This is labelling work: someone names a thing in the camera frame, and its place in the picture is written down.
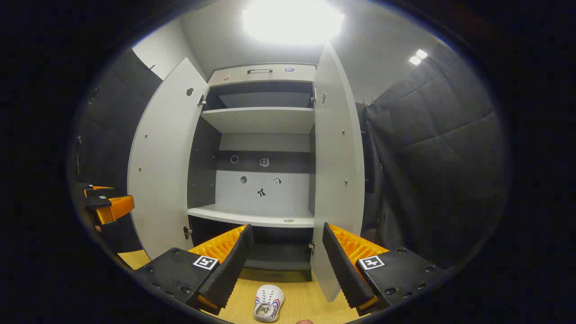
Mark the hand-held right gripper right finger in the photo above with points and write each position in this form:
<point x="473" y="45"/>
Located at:
<point x="344" y="270"/>

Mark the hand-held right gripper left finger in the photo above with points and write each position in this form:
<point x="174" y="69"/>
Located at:
<point x="234" y="265"/>

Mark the grey shoe cabinet door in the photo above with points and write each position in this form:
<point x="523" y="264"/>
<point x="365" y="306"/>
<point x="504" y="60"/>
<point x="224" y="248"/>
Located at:
<point x="337" y="157"/>
<point x="166" y="157"/>

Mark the grey shoe cabinet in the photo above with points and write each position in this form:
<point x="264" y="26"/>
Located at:
<point x="261" y="119"/>

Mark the white canvas shoe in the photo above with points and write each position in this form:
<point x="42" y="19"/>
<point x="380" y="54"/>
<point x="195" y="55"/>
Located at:
<point x="268" y="301"/>

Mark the black backdrop cloth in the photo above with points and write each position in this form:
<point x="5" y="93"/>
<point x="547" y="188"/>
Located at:
<point x="441" y="148"/>

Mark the small ceiling light panel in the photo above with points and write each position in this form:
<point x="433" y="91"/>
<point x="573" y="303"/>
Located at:
<point x="418" y="56"/>

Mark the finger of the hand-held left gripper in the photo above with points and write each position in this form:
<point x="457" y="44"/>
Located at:
<point x="112" y="209"/>
<point x="99" y="191"/>

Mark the large ceiling light panel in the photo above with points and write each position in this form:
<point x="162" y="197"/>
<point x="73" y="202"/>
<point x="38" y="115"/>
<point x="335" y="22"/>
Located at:
<point x="292" y="20"/>

